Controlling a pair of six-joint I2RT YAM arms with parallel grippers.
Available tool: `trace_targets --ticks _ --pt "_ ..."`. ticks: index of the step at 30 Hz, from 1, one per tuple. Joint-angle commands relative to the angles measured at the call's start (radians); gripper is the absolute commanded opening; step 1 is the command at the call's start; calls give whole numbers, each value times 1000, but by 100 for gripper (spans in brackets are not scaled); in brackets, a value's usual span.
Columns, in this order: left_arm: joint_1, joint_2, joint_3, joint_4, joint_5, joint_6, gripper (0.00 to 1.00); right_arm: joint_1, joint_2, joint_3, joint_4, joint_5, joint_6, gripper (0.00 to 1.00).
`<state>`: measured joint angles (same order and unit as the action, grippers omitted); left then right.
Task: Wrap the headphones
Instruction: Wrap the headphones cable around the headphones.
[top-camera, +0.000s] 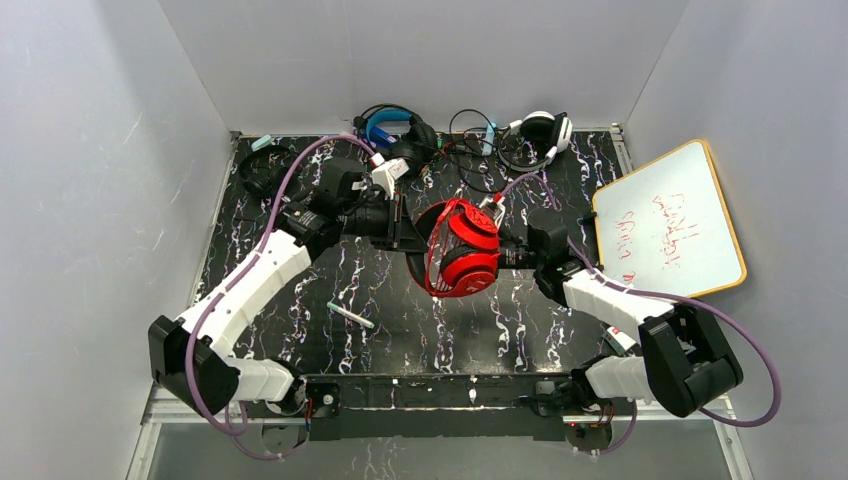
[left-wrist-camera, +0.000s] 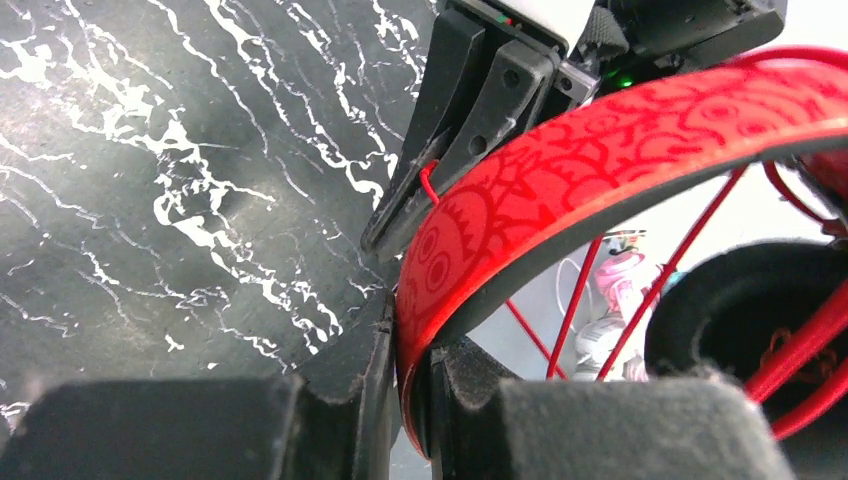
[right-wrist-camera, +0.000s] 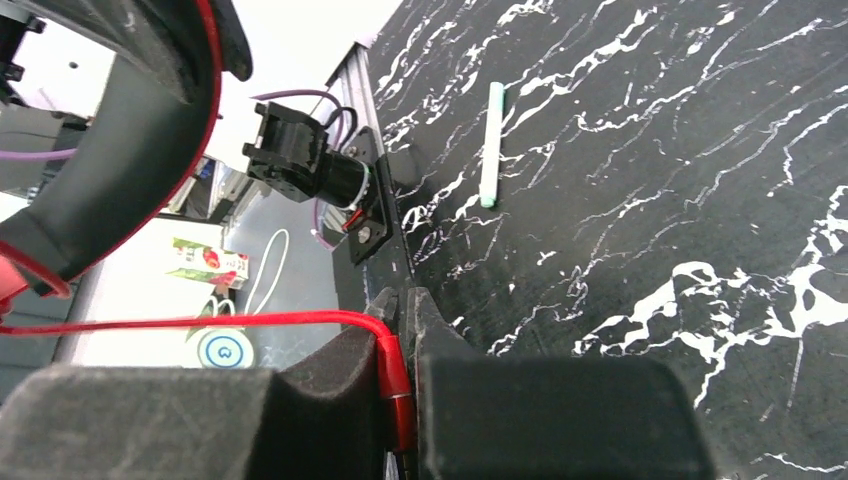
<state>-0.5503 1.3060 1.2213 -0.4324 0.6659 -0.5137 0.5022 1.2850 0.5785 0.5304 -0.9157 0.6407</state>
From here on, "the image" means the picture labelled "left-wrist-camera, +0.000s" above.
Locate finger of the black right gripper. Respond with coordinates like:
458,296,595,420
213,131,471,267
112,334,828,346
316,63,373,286
360,7,486,252
377,42,595,261

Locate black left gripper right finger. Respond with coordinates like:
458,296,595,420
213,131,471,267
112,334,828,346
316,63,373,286
427,340,793,479

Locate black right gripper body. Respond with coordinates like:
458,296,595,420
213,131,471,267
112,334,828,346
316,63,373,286
450,0,787,90

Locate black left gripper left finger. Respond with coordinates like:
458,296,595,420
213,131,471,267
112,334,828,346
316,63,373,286
1,292,398,479

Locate red headphones with cable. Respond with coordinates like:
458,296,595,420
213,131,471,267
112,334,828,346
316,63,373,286
396,47,847,451

